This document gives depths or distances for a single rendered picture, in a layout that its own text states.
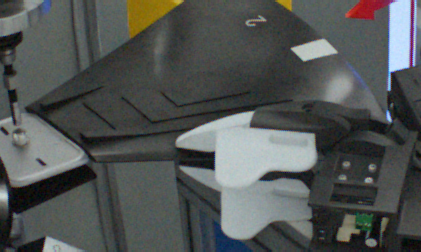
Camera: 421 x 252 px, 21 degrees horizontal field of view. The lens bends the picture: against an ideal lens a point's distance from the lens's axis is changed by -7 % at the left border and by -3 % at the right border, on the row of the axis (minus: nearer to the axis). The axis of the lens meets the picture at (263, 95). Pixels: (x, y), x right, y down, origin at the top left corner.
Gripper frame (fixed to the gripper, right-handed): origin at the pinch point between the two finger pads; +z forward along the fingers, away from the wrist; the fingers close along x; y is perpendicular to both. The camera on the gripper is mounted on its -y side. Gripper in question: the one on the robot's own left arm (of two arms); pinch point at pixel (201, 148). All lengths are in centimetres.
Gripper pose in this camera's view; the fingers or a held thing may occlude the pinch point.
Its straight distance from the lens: 75.9
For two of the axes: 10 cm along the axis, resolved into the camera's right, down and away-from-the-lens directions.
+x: 0.6, 7.8, 6.3
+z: -9.7, -1.1, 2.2
